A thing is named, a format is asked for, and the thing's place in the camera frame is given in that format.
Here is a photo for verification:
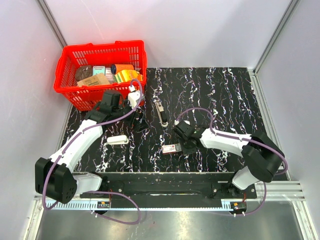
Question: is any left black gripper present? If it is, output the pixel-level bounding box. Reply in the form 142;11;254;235
112;98;150;133

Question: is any red white staple box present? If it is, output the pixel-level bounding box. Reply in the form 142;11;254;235
161;143;182;155

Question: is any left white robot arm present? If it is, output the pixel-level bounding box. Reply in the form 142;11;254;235
35;89;144;204

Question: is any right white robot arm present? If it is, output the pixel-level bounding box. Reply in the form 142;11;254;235
173;120;285;198

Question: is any yellow orange snack box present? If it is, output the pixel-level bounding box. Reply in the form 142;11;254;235
114;69;143;84

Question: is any pink white small box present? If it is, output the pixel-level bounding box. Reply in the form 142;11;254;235
105;67;115;83

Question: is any brown cardboard box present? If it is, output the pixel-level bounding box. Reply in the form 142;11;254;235
77;73;110;87

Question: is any orange bottle blue cap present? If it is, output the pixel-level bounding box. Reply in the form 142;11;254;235
110;64;135;75

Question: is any teal white box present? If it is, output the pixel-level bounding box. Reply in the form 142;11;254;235
92;65;106;76

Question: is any red plastic shopping basket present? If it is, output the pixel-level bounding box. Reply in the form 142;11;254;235
53;40;148;111

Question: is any brown round cookie pack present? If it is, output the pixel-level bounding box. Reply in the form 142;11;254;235
74;65;93;82

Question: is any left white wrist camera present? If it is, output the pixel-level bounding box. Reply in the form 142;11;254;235
127;85;141;109

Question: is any aluminium frame rail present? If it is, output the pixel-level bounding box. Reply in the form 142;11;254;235
32;180;307;202

